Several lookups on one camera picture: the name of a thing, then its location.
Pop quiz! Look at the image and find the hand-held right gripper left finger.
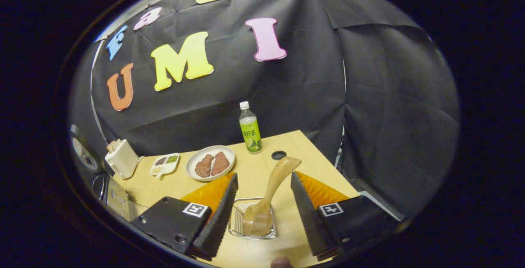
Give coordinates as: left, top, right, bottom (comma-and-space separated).
131, 172, 239, 259

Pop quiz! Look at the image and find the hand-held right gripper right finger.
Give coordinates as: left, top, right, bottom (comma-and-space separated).
290, 172, 401, 260

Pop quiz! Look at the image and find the clear wire chopstick holder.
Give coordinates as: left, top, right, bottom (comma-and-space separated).
228, 197, 278, 240

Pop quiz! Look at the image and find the wooden spoon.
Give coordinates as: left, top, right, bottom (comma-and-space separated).
243, 156, 302, 236

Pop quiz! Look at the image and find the dark grey rice cooker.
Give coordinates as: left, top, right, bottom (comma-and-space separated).
69, 124, 134, 222

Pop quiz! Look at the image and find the brown meat piece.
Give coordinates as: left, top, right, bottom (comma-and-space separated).
211, 151, 230, 176
195, 154, 215, 178

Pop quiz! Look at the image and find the white round plate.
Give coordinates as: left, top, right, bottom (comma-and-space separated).
185, 145, 236, 182

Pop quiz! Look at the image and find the white divided bean dish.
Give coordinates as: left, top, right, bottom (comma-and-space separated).
150, 153, 180, 179

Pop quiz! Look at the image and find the green tea bottle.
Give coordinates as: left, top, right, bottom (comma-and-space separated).
239, 101, 263, 153

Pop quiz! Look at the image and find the white toaster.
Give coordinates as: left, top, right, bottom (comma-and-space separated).
105, 138, 140, 179

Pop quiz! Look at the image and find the black backdrop cloth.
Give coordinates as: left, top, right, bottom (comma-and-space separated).
69, 0, 461, 219

